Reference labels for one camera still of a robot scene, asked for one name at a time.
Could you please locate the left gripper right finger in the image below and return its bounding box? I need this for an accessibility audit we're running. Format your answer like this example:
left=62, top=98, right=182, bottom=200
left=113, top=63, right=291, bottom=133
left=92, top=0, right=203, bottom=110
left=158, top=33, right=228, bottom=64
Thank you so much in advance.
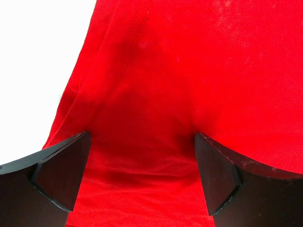
left=195, top=133, right=303, bottom=227

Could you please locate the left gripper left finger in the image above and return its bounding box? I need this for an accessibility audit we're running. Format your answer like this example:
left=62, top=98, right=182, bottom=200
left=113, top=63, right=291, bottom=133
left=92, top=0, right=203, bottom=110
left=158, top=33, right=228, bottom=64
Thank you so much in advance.
left=0, top=132, right=91, bottom=227

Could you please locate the red t shirt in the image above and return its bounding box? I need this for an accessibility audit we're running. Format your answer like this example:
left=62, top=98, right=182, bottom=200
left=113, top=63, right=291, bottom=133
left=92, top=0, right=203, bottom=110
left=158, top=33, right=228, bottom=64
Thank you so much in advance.
left=45, top=0, right=303, bottom=227

